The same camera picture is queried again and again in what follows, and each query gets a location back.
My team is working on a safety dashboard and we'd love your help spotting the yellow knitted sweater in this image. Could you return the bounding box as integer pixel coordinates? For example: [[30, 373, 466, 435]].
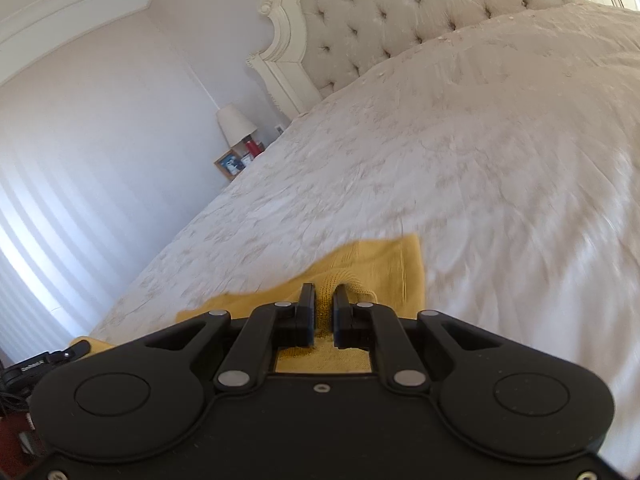
[[69, 232, 426, 376]]

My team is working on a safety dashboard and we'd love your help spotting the red knitted sleeve forearm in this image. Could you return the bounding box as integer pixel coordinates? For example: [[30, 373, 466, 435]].
[[0, 413, 34, 479]]

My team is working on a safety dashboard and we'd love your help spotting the white bedside lamp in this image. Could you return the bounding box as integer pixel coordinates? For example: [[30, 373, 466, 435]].
[[216, 104, 257, 148]]

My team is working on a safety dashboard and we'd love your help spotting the white floral bedspread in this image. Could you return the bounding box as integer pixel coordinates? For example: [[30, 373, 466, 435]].
[[93, 3, 639, 475]]

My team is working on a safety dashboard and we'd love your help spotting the tufted beige headboard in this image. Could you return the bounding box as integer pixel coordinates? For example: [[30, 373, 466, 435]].
[[247, 0, 639, 119]]

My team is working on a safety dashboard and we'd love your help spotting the wooden picture frame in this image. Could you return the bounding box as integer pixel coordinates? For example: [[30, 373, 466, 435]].
[[215, 150, 245, 181]]

